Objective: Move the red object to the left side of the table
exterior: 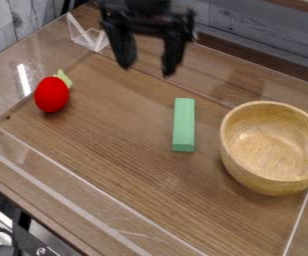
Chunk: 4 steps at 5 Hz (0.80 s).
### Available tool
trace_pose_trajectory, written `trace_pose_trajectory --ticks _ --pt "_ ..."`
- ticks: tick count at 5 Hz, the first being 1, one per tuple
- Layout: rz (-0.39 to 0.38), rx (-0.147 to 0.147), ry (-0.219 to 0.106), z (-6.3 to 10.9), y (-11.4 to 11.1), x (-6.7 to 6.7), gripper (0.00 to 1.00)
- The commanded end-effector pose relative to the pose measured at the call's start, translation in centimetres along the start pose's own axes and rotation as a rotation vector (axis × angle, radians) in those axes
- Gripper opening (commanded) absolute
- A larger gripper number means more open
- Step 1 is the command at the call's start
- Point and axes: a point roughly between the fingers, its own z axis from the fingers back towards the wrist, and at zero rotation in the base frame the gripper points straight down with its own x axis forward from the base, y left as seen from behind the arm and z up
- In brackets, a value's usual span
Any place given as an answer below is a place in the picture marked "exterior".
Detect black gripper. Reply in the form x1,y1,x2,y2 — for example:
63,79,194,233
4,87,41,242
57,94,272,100
93,0,196,77

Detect green rectangular block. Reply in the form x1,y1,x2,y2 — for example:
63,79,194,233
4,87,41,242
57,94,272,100
171,98,195,152

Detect wooden bowl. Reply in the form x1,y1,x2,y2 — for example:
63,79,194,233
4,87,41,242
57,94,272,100
219,101,308,196

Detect clear acrylic corner bracket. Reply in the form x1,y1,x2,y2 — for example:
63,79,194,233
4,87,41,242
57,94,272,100
65,13,108,52

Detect clear acrylic wall panel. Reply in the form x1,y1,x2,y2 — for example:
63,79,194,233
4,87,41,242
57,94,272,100
0,128,206,256

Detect black table frame bracket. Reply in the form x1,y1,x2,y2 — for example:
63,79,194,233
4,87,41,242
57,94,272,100
12,208,71,256

